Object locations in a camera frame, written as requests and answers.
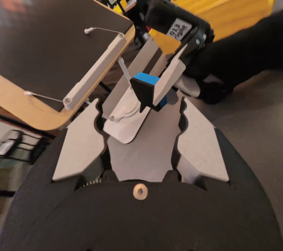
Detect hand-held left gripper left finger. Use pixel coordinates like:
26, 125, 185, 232
52, 98, 111, 182

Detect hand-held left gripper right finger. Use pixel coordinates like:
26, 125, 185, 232
171, 97, 230, 184

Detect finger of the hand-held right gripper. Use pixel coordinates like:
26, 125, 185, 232
152, 45, 188, 107
150, 54, 167, 75

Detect blue felt eraser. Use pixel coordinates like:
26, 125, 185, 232
130, 72, 168, 113

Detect person's right forearm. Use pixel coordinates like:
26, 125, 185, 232
221, 11, 283, 87

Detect small yellow bin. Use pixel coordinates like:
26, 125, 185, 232
113, 0, 128, 14

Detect wooden board with black mat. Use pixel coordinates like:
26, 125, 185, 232
0, 0, 136, 131

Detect black metal frame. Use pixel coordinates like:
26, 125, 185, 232
0, 115, 56, 163

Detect wire page holder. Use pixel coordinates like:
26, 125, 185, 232
84, 27, 124, 38
24, 91, 70, 103

